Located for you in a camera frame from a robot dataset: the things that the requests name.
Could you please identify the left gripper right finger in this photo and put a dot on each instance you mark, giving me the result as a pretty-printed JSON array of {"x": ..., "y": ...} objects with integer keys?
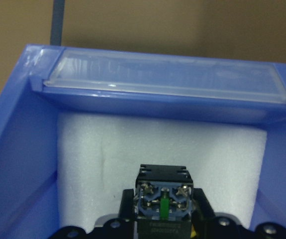
[{"x": 203, "y": 210}]

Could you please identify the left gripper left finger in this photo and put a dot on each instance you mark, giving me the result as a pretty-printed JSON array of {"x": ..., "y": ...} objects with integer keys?
[{"x": 126, "y": 210}]

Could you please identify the yellow push button switch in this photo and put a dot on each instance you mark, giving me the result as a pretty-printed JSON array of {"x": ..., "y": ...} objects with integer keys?
[{"x": 163, "y": 202}]

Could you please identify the white foam pad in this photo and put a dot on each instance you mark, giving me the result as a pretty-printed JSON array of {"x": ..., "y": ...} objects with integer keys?
[{"x": 99, "y": 156}]

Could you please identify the blue bin with foam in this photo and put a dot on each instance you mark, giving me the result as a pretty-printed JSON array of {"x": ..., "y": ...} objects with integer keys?
[{"x": 29, "y": 112}]

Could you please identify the clear label holder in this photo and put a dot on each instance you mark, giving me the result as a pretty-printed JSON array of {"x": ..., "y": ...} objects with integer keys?
[{"x": 168, "y": 75}]

